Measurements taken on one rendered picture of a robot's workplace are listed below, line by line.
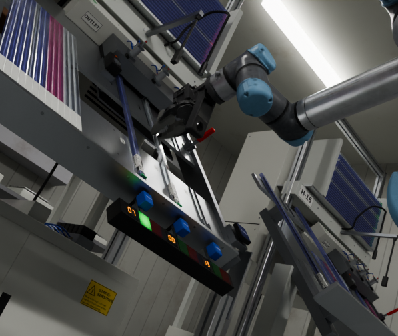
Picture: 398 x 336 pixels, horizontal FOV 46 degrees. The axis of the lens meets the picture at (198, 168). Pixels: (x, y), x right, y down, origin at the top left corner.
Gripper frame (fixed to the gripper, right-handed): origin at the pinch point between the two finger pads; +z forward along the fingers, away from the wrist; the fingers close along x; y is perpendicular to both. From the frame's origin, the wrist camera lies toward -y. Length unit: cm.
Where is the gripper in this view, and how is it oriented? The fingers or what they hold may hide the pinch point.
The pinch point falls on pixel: (157, 135)
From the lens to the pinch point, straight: 124.7
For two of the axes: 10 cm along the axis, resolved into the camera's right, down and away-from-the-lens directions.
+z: -7.8, 4.7, 4.1
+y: -0.5, -7.0, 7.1
